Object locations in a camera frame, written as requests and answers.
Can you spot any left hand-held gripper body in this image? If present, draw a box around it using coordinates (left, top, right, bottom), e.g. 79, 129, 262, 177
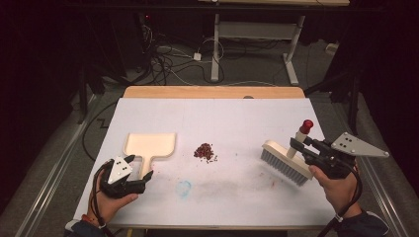
99, 156, 147, 199

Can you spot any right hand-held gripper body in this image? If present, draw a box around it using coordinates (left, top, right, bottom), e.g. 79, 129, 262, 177
302, 131, 390, 181

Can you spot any cream brush with grey bristles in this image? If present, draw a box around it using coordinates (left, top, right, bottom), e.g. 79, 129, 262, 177
260, 118, 314, 188

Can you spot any cream dustpan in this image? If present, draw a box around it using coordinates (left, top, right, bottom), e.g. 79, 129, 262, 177
123, 132, 177, 181

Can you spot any pile of red beans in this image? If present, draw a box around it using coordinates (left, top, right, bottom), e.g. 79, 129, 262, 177
193, 142, 218, 165

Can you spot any person's right hand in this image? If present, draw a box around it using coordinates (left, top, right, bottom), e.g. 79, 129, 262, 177
308, 164, 362, 219

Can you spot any person's left hand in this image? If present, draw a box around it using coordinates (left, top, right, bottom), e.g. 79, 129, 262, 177
88, 165, 139, 227

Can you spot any black metal stand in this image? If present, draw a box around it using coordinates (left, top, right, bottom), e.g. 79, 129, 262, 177
76, 63, 102, 125
303, 69, 363, 136

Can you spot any black computer tower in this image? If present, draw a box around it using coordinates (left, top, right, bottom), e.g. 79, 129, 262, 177
110, 11, 151, 75

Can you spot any left hand-held gripper black cable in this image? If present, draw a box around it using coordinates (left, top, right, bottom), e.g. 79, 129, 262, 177
91, 161, 115, 237

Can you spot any hand-held gripper black cable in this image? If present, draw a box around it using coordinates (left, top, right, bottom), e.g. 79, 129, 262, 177
91, 161, 115, 237
316, 166, 364, 237

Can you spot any right hand-held gripper black cable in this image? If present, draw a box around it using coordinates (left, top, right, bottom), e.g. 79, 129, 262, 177
316, 166, 364, 237

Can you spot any black floor cable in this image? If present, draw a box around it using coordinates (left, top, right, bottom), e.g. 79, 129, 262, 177
81, 98, 121, 163

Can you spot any metal floor rail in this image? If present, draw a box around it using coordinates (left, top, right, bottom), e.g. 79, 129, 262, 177
358, 155, 411, 237
19, 94, 101, 237

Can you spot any tangle of floor cables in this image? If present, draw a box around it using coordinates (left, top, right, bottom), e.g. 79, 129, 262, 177
141, 24, 226, 87

